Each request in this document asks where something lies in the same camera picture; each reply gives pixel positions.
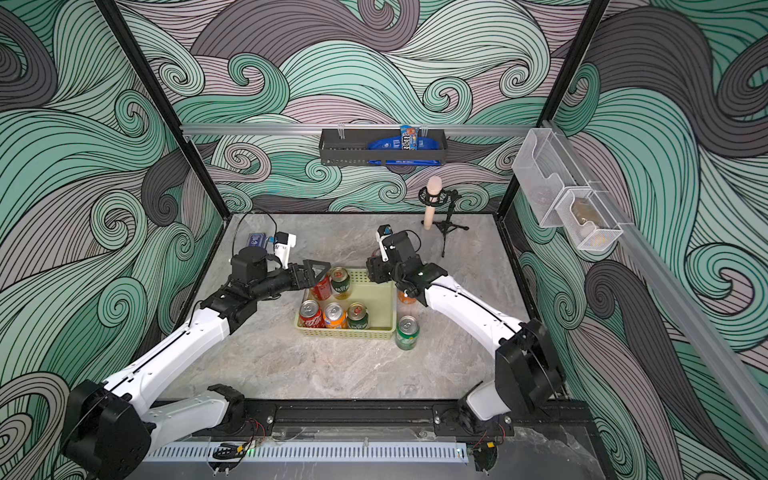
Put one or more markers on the black microphone tripod stand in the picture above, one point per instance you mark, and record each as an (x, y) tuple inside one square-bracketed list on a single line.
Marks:
[(446, 226)]

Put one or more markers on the green soda can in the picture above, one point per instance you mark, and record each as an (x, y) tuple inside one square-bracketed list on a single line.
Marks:
[(407, 333)]

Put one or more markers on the orange soda can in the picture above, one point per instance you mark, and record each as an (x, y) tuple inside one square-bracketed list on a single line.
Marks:
[(405, 299), (335, 316)]

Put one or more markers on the green gold-top can front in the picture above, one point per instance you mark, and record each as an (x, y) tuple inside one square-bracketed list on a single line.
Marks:
[(357, 316)]

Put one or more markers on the blue snack bag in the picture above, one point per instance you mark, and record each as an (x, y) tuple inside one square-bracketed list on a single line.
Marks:
[(396, 143)]

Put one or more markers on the black wall shelf basket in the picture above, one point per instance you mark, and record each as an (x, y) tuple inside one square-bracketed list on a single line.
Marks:
[(351, 148)]

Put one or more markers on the right aluminium rail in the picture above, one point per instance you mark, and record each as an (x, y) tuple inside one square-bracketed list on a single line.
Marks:
[(746, 394)]

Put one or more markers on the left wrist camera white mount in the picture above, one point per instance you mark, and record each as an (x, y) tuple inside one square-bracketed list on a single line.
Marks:
[(283, 242)]

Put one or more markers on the orange soda can back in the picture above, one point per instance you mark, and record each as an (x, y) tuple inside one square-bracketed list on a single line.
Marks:
[(405, 299)]

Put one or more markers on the light green plastic basket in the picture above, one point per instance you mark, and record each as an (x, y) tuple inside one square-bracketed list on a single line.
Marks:
[(380, 301)]

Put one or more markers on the back aluminium rail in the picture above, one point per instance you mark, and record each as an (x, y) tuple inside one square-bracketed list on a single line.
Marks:
[(305, 129)]

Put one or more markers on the green gold-top can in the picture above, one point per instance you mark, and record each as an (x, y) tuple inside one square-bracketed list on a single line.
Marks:
[(357, 316), (340, 282)]

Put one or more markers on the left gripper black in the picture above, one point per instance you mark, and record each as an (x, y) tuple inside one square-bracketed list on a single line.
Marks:
[(307, 282)]

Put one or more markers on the large clear wall bin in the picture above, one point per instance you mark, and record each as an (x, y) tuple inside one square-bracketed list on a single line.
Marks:
[(546, 170)]

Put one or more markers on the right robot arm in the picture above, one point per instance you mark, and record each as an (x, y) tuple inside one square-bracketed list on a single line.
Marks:
[(527, 369)]

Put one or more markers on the beige microphone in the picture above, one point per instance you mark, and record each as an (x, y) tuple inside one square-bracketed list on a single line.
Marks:
[(431, 199)]

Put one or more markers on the small candy packet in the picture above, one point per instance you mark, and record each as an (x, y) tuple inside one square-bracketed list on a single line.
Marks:
[(408, 138)]

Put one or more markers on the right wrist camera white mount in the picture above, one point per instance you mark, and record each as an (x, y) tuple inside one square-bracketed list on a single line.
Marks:
[(382, 232)]

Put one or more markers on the aluminium rail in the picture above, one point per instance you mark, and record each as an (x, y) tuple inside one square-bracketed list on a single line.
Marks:
[(746, 394), (305, 129)]

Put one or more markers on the red cola can front-left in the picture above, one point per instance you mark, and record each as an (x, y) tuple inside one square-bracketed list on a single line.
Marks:
[(311, 315)]

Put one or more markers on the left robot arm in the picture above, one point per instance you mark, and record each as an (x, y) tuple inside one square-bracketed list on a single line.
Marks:
[(112, 425)]

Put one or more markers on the green gold-top can back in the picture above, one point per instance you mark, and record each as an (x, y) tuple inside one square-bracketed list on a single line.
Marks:
[(340, 282)]

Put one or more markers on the orange soda can front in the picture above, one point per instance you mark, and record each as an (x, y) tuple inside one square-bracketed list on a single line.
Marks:
[(335, 316)]

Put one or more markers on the small clear wall bin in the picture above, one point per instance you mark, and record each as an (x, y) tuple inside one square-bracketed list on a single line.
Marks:
[(589, 227)]

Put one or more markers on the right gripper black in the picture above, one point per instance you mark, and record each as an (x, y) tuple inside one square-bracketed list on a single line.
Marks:
[(382, 268)]

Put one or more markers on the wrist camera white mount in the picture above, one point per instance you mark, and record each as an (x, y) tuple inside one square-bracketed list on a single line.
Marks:
[(382, 232), (283, 242)]

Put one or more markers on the red cola can back-left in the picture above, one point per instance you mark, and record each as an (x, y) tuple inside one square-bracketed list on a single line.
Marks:
[(322, 291)]

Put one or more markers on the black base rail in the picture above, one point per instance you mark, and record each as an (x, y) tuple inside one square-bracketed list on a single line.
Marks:
[(444, 417)]

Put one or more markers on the white slotted cable duct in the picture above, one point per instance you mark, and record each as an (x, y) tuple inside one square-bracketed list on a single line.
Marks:
[(313, 452)]

